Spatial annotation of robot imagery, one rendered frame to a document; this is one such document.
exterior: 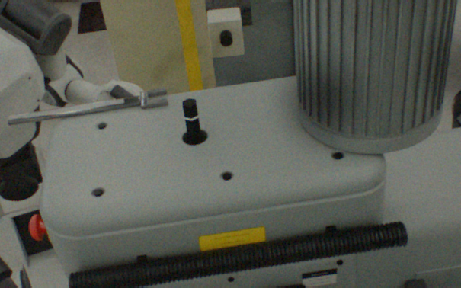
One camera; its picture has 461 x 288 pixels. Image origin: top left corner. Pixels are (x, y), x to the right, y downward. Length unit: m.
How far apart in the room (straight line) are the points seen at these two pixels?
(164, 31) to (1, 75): 1.35
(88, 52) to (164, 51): 2.23
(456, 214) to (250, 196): 0.33
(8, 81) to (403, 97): 0.97
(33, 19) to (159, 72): 1.33
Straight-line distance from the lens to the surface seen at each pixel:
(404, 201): 1.00
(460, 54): 4.67
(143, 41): 2.81
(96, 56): 4.95
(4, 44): 1.57
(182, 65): 2.88
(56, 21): 1.61
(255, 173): 0.85
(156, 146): 0.92
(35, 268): 1.91
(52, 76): 1.83
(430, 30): 0.80
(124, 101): 1.01
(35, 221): 1.03
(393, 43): 0.78
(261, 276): 0.96
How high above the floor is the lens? 2.46
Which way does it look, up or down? 39 degrees down
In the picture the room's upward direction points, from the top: 7 degrees counter-clockwise
